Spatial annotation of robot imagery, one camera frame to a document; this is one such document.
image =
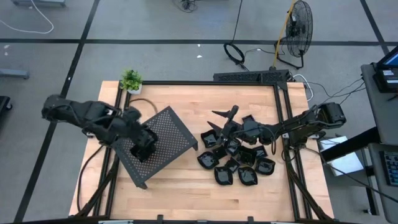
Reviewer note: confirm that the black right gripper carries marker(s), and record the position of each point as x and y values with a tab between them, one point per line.
233	129

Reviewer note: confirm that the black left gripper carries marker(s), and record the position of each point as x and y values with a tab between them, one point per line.
143	133

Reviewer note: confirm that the black round plate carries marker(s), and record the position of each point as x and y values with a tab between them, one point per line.
233	147

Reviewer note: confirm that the black leaf-shaped plate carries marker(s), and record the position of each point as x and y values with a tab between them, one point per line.
265	166
223	175
247	176
207	160

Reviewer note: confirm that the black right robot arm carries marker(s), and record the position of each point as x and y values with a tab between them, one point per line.
298	124

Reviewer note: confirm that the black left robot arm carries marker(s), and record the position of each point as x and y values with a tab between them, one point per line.
90	116

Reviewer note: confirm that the black perforated metal shelf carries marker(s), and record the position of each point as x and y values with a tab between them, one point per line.
174	137

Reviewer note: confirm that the black perforated electronics box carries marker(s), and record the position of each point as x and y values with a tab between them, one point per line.
248	76

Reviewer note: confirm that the green plant in white pot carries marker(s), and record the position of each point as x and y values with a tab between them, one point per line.
132	80

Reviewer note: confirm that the black clamp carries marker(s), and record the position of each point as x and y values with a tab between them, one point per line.
250	219
160	218

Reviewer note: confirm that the white label strip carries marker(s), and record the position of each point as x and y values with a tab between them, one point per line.
115	222

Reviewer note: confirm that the black floor fan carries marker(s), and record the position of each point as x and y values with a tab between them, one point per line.
299	31

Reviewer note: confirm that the white box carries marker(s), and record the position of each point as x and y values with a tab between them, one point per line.
345	161

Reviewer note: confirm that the black beam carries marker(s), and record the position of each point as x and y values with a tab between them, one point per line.
351	144

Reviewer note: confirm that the grey metal bar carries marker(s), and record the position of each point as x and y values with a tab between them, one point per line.
14	74

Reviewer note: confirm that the grey desk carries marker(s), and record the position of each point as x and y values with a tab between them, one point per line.
377	161
384	118

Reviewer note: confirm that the black desk leg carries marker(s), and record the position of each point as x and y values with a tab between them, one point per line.
371	199

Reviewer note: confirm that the black monitor with blue screen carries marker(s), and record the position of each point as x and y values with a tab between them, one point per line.
388	77

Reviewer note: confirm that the grey cart base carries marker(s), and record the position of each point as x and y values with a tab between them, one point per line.
38	2

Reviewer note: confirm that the black keyboard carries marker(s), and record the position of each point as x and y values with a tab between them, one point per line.
392	169

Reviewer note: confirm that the black aluminium table frame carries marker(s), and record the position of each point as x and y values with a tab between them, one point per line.
202	83

